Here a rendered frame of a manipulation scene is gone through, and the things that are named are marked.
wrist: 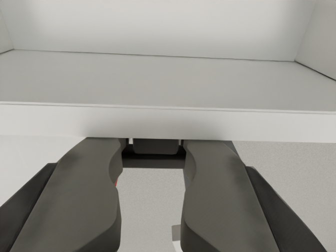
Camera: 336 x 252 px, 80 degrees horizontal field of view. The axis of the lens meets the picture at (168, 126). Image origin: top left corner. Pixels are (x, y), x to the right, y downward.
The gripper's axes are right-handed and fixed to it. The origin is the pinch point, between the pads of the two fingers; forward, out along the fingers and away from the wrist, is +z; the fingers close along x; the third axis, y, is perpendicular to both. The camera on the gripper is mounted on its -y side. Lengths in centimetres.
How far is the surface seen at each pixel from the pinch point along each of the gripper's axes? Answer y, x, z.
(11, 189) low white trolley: 23.1, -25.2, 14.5
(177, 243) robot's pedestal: 40.6, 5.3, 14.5
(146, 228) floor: 161, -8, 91
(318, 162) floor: 83, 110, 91
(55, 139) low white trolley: 12.1, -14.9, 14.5
